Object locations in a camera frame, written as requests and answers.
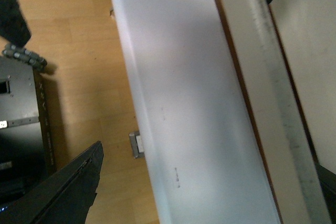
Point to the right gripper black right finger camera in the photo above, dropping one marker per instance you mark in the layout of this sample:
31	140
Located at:
327	182

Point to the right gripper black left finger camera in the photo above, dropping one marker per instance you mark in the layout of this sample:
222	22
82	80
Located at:
64	197

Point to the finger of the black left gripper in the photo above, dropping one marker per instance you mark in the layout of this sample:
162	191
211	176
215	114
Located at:
13	25

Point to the wooden drawer front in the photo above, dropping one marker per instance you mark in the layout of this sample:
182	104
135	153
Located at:
262	103

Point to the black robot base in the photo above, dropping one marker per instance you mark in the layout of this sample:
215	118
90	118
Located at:
27	153

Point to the dark wooden drawer cabinet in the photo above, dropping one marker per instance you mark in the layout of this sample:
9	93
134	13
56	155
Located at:
294	90

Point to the grey roller wheel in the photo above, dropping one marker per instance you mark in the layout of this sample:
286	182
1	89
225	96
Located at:
24	55

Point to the grey floor socket box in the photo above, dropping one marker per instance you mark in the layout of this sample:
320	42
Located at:
136	144

